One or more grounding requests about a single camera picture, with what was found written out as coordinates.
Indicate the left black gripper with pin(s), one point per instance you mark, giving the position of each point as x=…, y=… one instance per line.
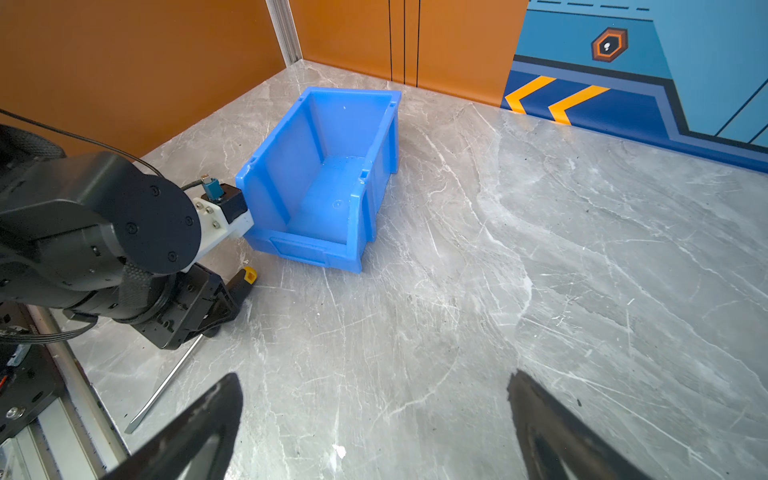
x=194, y=303

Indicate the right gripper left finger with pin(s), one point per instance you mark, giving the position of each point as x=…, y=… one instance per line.
x=198, y=444

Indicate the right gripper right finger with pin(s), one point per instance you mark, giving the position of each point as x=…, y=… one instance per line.
x=555, y=443

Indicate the black handle screwdriver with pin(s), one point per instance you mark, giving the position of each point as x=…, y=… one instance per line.
x=153, y=399

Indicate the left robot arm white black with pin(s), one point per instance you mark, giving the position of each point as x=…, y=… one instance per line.
x=103, y=235

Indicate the blue plastic bin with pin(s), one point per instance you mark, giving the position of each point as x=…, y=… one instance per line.
x=315, y=185

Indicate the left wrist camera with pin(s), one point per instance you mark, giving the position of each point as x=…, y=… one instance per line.
x=222, y=213

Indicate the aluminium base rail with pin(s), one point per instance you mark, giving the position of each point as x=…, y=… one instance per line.
x=73, y=438

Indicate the left aluminium corner post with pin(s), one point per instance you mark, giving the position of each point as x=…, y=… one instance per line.
x=285, y=30

